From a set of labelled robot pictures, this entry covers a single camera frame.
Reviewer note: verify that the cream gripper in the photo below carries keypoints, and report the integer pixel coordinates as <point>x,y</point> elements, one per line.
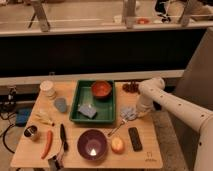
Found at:
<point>141,114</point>

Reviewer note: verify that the light blue towel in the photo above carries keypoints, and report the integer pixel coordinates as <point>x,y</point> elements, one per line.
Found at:
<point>128,113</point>

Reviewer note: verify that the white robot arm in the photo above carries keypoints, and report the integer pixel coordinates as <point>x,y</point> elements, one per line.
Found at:
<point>198,118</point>

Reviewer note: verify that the black remote control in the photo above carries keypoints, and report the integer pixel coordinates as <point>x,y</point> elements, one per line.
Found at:
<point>135,139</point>

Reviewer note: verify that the dark red grapes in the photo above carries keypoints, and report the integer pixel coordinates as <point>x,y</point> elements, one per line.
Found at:
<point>131,87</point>

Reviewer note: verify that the orange fruit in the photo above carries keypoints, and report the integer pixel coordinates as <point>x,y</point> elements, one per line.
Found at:
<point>117,145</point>

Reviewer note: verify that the red bowl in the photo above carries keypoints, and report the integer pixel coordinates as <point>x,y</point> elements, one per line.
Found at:
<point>101,89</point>

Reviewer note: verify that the blue sponge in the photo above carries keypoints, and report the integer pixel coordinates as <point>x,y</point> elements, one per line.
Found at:
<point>87,110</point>

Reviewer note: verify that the purple bowl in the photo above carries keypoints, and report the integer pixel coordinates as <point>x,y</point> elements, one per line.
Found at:
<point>92,145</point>

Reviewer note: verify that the green plastic tray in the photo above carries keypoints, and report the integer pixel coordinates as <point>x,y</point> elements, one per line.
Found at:
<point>105,108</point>

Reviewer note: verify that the grey blue cup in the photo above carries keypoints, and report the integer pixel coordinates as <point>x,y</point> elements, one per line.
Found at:
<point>60,104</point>

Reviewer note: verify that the orange carrot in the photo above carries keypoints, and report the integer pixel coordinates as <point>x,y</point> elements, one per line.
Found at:
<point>48,144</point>

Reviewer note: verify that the yellow banana toy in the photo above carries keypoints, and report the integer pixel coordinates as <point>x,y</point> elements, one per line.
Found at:
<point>44,118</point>

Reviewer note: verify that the silver binder clip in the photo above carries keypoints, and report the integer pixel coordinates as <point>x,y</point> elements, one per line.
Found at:
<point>55,162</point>

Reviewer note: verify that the blue box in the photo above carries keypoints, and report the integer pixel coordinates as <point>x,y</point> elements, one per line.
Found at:
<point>22,116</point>

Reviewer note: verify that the black handled knife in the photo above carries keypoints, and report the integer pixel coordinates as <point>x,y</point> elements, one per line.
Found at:
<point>63,138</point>

